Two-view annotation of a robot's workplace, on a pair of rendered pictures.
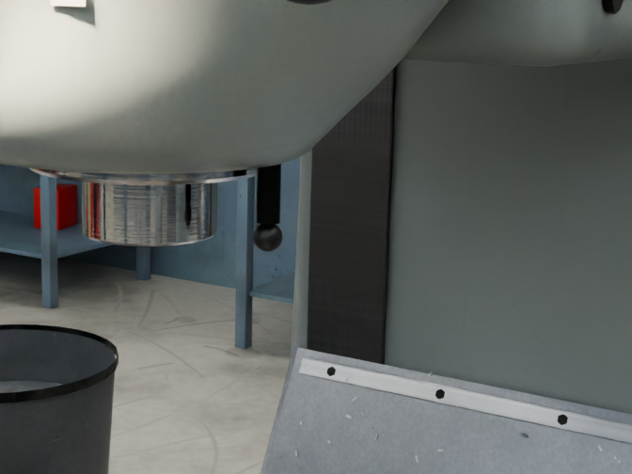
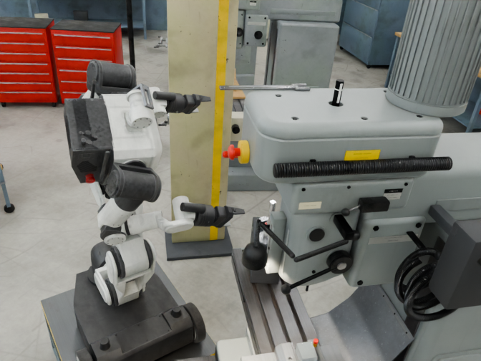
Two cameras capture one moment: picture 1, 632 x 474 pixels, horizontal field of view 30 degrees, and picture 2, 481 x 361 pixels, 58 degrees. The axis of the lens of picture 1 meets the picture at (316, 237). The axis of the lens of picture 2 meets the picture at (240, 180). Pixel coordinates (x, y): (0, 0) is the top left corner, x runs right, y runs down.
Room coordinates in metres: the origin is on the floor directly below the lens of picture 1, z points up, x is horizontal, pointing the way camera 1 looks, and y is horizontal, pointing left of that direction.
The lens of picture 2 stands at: (-0.47, -0.54, 2.28)
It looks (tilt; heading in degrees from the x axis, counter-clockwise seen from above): 32 degrees down; 46
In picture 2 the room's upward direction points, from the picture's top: 5 degrees clockwise
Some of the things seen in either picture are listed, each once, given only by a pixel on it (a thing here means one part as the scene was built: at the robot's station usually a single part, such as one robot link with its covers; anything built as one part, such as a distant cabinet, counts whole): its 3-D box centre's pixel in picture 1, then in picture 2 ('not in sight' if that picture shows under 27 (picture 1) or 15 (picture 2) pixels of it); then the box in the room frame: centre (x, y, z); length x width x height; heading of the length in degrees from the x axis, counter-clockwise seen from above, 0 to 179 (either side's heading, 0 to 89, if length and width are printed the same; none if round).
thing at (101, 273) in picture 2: not in sight; (119, 281); (0.20, 0.97, 0.68); 0.21 x 0.20 x 0.13; 82
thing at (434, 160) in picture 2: not in sight; (364, 165); (0.37, -0.08, 1.79); 0.45 x 0.04 x 0.04; 150
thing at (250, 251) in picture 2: not in sight; (255, 253); (0.22, 0.10, 1.47); 0.07 x 0.07 x 0.06
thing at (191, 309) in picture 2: not in sight; (192, 322); (0.42, 0.66, 0.50); 0.20 x 0.05 x 0.20; 82
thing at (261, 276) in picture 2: not in sight; (265, 248); (0.62, 0.41, 1.06); 0.22 x 0.12 x 0.20; 48
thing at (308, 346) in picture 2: not in sight; (305, 355); (0.34, -0.06, 1.07); 0.06 x 0.05 x 0.06; 60
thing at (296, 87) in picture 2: not in sight; (264, 87); (0.33, 0.23, 1.89); 0.24 x 0.04 x 0.01; 151
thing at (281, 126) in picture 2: not in sight; (335, 132); (0.43, 0.05, 1.81); 0.47 x 0.26 x 0.16; 150
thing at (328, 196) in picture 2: not in sight; (336, 174); (0.45, 0.04, 1.68); 0.34 x 0.24 x 0.10; 150
